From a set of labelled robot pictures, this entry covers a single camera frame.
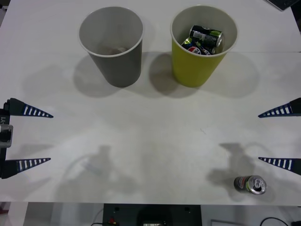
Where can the black and green can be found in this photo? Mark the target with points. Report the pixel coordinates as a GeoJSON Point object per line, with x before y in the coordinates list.
{"type": "Point", "coordinates": [207, 35]}

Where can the grey plastic bin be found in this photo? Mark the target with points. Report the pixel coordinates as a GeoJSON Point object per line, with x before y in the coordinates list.
{"type": "Point", "coordinates": [122, 68]}

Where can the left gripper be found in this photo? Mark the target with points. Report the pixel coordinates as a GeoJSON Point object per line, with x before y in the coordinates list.
{"type": "Point", "coordinates": [4, 117]}

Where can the black robot torso base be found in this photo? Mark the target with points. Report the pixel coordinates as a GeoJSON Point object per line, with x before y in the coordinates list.
{"type": "Point", "coordinates": [152, 214]}

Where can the blue can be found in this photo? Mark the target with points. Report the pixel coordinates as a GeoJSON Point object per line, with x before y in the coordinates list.
{"type": "Point", "coordinates": [196, 49]}

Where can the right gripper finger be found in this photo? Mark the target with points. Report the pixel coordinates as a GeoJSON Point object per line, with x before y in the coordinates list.
{"type": "Point", "coordinates": [288, 108]}
{"type": "Point", "coordinates": [289, 164]}

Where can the yellow-green plastic bin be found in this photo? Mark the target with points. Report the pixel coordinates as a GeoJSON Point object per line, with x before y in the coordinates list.
{"type": "Point", "coordinates": [192, 70]}

